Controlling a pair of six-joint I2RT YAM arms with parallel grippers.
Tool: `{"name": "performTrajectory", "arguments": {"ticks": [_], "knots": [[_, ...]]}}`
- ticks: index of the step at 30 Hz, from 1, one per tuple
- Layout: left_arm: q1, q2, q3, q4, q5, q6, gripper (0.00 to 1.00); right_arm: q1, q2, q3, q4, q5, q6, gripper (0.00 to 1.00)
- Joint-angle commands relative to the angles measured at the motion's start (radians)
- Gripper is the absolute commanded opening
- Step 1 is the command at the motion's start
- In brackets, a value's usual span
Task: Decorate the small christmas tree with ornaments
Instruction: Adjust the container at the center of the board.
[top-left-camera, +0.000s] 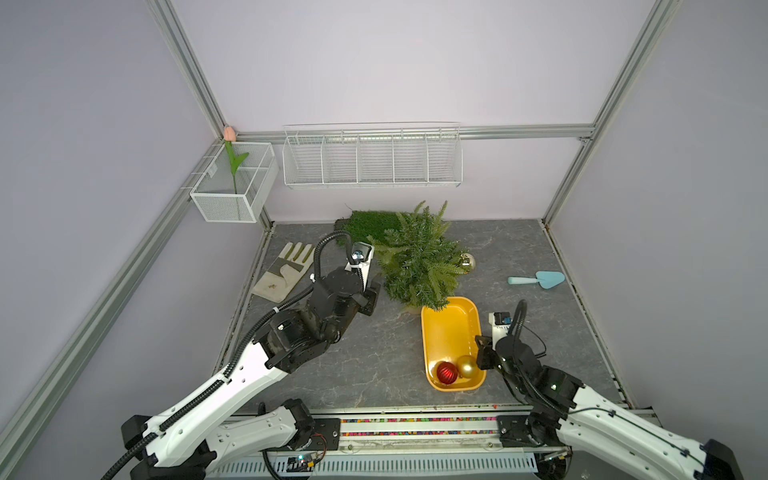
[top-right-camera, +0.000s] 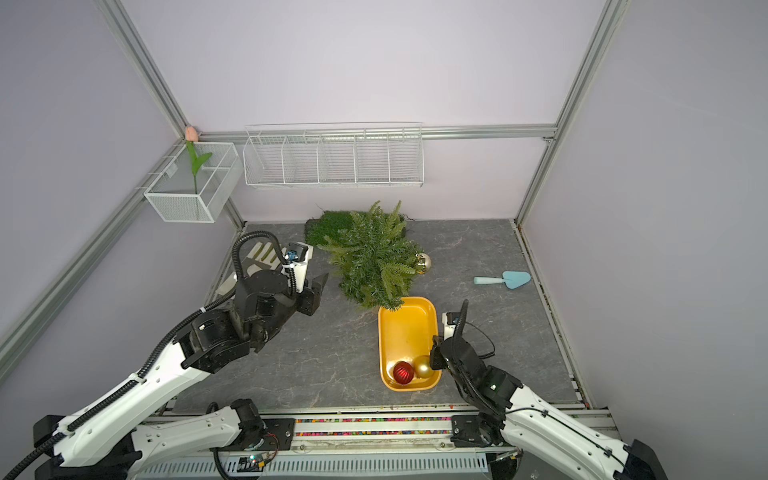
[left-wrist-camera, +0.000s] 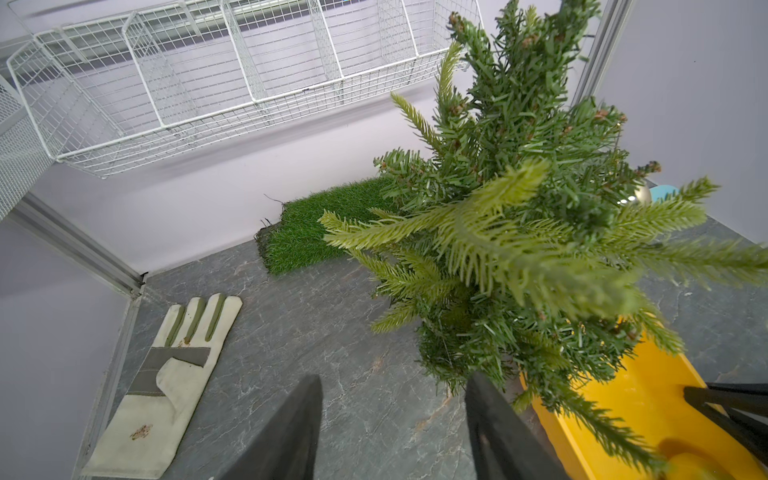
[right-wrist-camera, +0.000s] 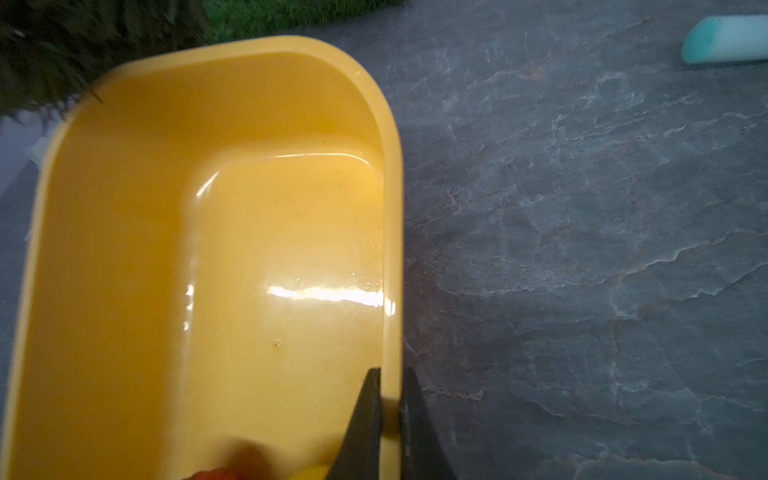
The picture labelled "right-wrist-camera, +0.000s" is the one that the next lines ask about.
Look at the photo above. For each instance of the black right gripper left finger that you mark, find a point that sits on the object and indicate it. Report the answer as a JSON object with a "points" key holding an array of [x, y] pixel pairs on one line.
{"points": [[358, 456]]}

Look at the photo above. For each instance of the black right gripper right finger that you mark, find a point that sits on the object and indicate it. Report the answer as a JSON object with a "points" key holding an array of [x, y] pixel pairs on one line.
{"points": [[422, 455]]}

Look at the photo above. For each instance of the red ribbed ball ornament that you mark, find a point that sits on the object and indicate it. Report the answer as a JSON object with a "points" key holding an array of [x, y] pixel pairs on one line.
{"points": [[215, 474]]}

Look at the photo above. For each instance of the small green christmas tree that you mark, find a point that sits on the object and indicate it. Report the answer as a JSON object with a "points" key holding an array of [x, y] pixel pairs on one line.
{"points": [[53, 51]]}

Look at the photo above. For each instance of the matte gold ball ornament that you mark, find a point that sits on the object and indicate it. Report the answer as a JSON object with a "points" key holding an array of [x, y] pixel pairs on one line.
{"points": [[315, 472]]}

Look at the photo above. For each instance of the yellow plastic tray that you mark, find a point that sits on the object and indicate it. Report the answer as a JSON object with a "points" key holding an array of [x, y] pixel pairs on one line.
{"points": [[214, 264]]}

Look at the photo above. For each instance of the green artificial grass mat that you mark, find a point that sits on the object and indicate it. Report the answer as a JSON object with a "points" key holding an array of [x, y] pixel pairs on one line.
{"points": [[245, 19]]}

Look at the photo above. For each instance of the teal garden trowel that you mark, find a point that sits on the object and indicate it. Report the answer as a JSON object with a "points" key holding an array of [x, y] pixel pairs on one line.
{"points": [[726, 39]]}

